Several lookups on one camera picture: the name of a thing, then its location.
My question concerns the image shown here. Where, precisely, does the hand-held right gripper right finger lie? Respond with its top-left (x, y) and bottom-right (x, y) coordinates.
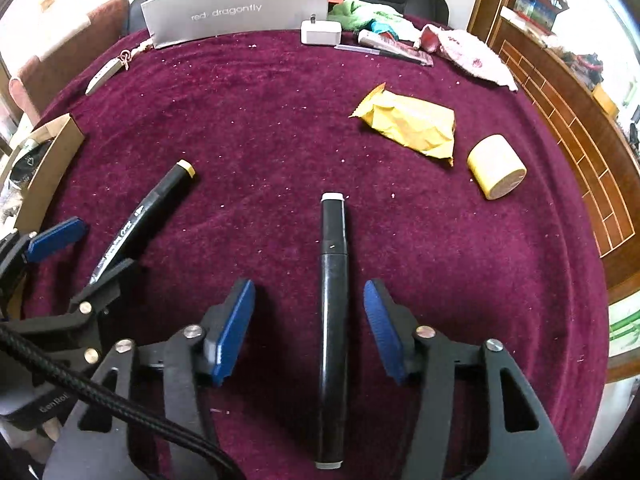
top-left (363, 280), bottom-right (574, 480)

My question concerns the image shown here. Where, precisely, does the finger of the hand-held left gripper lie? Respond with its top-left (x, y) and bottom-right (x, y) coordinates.
top-left (5, 258), bottom-right (143, 366)
top-left (0, 216), bottom-right (90, 311)

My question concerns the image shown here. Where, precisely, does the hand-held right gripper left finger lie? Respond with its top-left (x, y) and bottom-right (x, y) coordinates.
top-left (44, 279), bottom-right (257, 480)

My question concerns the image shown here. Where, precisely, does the black marker grey cap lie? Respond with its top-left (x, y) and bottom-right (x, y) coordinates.
top-left (315, 192), bottom-right (351, 471)

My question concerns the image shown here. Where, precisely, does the brown cardboard box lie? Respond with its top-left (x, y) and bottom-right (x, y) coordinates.
top-left (0, 113), bottom-right (86, 233)

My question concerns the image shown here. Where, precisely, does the black marker yellow cap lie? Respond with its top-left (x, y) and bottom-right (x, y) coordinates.
top-left (89, 160), bottom-right (197, 288)

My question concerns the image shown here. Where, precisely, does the brown padded chair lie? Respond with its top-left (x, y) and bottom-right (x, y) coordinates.
top-left (9, 0), bottom-right (131, 126)

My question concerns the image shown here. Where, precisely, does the yellow tape roll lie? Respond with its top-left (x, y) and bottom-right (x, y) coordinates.
top-left (466, 134), bottom-right (527, 201)

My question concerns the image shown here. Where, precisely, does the maroon velvet blanket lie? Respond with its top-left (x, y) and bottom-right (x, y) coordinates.
top-left (22, 15), bottom-right (611, 480)

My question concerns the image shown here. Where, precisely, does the crumpled yellow packet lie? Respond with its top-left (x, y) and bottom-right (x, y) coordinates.
top-left (348, 82), bottom-right (457, 167)

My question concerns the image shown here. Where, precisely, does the green plastic object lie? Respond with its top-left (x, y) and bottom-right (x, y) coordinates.
top-left (607, 305), bottom-right (640, 358)

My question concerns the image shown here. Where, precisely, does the wooden cabinet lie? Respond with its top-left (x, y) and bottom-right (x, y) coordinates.
top-left (467, 0), bottom-right (640, 386)

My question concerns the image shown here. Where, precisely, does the thin clear pen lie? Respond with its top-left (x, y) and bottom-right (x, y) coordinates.
top-left (334, 43), bottom-right (386, 56)

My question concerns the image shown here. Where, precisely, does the grey red tube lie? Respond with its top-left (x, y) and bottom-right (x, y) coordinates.
top-left (357, 29), bottom-right (436, 67)

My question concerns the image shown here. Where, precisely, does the pink printed cloth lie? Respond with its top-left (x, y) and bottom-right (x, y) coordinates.
top-left (417, 22), bottom-right (518, 92)

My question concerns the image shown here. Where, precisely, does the grey shoe box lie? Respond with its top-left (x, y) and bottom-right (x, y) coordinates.
top-left (140, 0), bottom-right (332, 50)

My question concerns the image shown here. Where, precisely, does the teal cloth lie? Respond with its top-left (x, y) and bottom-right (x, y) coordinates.
top-left (370, 16), bottom-right (403, 38)

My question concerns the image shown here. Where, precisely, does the white charger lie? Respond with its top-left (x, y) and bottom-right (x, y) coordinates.
top-left (300, 14), bottom-right (343, 46)

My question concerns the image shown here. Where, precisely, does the green cloth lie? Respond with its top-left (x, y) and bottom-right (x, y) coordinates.
top-left (327, 0), bottom-right (406, 31)

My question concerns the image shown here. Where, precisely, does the red and black item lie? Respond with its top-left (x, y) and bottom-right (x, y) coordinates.
top-left (572, 51), bottom-right (607, 83)

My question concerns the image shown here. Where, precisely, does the black braided cable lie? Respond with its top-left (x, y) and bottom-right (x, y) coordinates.
top-left (0, 322), bottom-right (246, 480)

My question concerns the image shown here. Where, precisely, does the white key tag pink cord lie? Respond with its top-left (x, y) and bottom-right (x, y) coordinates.
top-left (85, 37), bottom-right (153, 97)

